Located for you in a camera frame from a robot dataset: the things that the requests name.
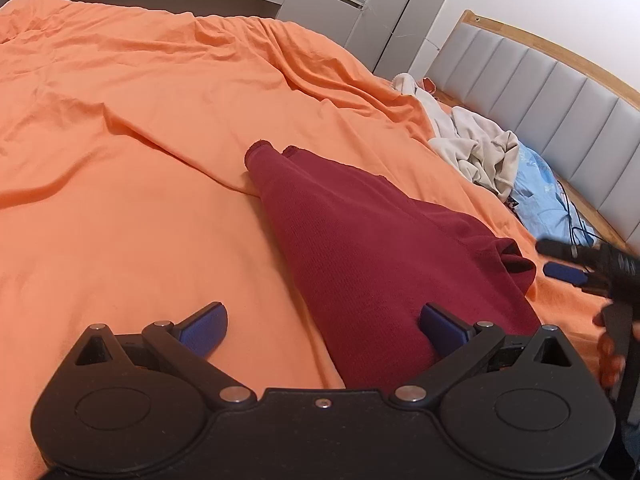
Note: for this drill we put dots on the beige crumpled garment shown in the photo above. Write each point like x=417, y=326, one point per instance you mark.
x=475, y=145

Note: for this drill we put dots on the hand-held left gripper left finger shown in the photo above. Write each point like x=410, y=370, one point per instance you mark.
x=205, y=327

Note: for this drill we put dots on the person's right hand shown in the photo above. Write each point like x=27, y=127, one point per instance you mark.
x=609, y=360

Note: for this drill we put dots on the white cabinet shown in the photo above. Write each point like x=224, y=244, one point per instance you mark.
x=395, y=15

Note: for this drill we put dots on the maroon knit garment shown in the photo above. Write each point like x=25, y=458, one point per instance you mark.
x=360, y=260

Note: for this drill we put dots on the grey padded wooden headboard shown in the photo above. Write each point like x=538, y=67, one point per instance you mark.
x=550, y=105

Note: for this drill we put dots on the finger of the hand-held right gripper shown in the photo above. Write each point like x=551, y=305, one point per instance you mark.
x=560, y=249
x=565, y=272

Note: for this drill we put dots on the orange bed blanket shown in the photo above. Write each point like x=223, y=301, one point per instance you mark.
x=150, y=185

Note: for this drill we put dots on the light blue printed pillow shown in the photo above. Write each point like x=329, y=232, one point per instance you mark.
x=540, y=195

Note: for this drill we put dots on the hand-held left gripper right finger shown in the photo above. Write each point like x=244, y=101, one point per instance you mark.
x=442, y=327

